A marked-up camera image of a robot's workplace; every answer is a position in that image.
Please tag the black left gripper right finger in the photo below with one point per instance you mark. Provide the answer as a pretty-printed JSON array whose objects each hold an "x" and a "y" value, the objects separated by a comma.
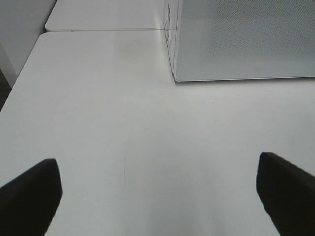
[{"x": 287, "y": 193}]

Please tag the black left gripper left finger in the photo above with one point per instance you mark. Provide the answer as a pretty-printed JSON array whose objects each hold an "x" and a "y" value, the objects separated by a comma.
[{"x": 29, "y": 202}]

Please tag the white microwave oven body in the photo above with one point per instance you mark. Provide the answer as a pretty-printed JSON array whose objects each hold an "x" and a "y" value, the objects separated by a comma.
[{"x": 233, "y": 39}]

